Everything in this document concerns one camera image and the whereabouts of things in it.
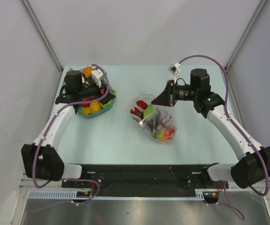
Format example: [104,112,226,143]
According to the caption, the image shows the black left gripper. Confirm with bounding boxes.
[78,77,115,105]

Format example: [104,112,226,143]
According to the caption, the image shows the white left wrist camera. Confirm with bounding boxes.
[91,68,104,88]

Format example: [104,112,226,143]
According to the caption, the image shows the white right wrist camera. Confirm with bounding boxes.
[168,63,181,82]

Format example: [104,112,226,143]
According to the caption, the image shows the toy pineapple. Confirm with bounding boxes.
[82,67,94,78]

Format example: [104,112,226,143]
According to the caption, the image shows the light blue cable duct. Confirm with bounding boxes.
[28,190,204,201]

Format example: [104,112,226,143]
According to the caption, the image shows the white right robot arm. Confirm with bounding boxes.
[152,68,270,189]

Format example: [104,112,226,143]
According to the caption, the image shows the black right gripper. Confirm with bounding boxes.
[152,80,198,107]

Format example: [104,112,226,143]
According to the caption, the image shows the clear zip bag pink dots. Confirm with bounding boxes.
[123,94,177,143]

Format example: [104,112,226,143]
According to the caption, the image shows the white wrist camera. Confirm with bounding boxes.
[91,68,104,88]
[168,63,181,82]

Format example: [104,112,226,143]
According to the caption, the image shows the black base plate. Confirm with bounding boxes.
[62,164,223,196]

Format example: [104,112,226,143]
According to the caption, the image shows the purple grape bunch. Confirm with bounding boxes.
[146,114,164,133]

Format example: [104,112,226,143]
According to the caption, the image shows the teal plastic food tray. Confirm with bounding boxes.
[56,65,116,118]

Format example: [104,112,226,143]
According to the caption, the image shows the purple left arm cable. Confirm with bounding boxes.
[33,63,111,188]

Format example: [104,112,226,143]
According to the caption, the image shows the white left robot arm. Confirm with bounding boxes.
[21,64,116,188]

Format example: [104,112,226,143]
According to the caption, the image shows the green toy leaf vegetable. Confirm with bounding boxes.
[143,105,156,118]

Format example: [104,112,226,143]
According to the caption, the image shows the orange yellow toy peach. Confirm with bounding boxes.
[156,127,176,142]

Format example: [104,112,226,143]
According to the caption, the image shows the aluminium frame post left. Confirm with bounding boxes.
[20,0,64,73]

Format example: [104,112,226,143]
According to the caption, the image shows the red toy lobster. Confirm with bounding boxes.
[130,100,148,118]

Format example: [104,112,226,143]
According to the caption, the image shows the aluminium frame post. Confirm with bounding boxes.
[225,0,269,72]
[20,0,64,73]

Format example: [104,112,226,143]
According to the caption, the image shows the aluminium frame post right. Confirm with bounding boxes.
[225,0,269,72]

